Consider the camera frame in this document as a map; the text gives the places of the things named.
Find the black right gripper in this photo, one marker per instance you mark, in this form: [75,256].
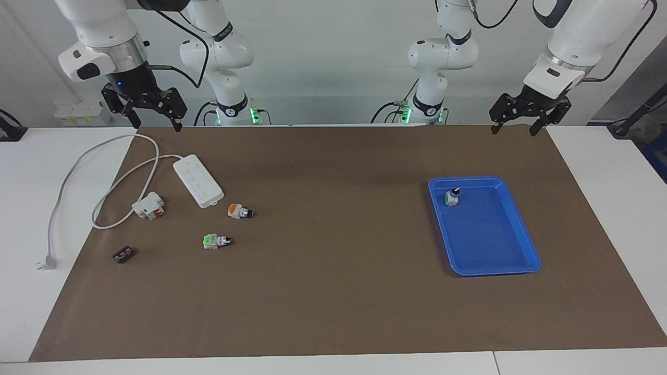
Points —
[133,86]

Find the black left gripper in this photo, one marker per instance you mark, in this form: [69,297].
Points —
[542,99]

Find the orange white knob switch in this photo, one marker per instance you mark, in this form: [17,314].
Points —
[235,210]

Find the white background box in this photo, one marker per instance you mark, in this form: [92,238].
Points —
[81,113]

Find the white power strip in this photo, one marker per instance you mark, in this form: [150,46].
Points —
[198,180]

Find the black stand with pole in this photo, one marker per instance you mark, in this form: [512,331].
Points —
[625,127]

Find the white red circuit breaker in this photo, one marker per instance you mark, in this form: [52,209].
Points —
[147,205]

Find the blue crate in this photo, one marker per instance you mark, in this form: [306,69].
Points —
[657,156]

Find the blue plastic tray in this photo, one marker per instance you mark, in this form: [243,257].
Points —
[484,239]

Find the black clamp device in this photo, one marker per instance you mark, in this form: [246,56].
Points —
[10,130]

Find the dark brown terminal block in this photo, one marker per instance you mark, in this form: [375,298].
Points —
[123,254]

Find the brown paper table mat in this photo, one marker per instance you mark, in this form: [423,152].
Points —
[333,291]

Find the grey switch in tray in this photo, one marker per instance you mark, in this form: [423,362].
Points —
[452,198]

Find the bright green push switch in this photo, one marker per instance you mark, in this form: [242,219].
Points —
[211,241]

